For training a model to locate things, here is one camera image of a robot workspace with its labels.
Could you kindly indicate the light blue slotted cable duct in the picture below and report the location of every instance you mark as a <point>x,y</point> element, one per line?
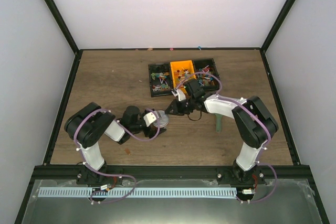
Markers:
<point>73,192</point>

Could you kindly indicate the orange candy bin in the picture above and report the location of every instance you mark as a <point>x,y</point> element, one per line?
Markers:
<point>180,70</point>

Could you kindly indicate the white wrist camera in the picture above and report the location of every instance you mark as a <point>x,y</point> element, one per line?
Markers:
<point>179,95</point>
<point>150,118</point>

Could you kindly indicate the clear plastic cup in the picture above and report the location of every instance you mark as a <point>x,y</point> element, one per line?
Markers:
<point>161,127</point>

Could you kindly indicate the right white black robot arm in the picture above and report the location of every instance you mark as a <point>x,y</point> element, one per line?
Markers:
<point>255,123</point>

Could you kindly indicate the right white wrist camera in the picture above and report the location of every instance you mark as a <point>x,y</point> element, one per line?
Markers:
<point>179,95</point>

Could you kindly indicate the white round cup lid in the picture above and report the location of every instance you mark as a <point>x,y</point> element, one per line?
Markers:
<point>163,118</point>

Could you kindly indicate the green plastic scoop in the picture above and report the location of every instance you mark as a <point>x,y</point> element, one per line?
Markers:
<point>219,117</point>

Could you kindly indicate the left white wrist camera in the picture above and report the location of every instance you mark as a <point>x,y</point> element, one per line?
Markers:
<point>150,118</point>

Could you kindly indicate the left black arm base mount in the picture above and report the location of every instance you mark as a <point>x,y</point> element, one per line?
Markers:
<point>90,178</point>

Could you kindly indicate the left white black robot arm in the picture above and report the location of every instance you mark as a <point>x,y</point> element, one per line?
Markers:
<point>88,125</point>

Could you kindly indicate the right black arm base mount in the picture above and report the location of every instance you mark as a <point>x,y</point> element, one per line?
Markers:
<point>235,176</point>

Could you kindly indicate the black aluminium frame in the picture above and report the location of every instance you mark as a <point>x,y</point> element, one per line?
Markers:
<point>153,172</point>

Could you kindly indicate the black candy bin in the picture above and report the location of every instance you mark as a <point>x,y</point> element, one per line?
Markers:
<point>208,69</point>
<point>160,79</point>

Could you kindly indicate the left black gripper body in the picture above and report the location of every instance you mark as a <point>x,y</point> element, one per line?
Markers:
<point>148,133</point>

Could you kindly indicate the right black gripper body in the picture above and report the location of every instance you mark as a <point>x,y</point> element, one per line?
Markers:
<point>185,109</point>

